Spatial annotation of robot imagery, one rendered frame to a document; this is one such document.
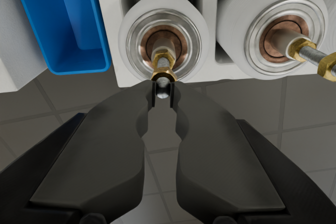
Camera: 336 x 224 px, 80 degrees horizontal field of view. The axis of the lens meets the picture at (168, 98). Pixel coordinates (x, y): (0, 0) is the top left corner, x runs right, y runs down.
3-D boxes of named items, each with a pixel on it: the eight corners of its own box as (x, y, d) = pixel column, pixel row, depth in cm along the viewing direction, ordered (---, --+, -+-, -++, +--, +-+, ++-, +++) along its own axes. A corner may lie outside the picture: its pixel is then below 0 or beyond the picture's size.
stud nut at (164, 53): (154, 70, 18) (153, 74, 17) (150, 52, 17) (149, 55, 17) (176, 67, 18) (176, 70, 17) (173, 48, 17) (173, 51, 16)
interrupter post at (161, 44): (167, 31, 20) (167, 40, 17) (179, 51, 21) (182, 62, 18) (147, 44, 20) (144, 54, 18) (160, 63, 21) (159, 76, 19)
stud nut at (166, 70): (151, 90, 15) (151, 96, 14) (147, 69, 14) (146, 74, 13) (178, 86, 15) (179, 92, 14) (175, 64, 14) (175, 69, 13)
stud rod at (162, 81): (159, 59, 19) (156, 100, 13) (157, 49, 19) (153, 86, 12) (169, 58, 19) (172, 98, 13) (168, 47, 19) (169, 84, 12)
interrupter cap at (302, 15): (228, 58, 21) (230, 61, 21) (273, -18, 18) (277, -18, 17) (286, 83, 23) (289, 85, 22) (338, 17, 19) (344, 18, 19)
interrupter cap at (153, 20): (176, -10, 18) (177, -10, 17) (213, 59, 21) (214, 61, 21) (111, 36, 20) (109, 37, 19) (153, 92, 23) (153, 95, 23)
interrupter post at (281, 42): (263, 45, 21) (279, 56, 18) (278, 22, 19) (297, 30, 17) (282, 54, 21) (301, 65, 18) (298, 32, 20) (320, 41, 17)
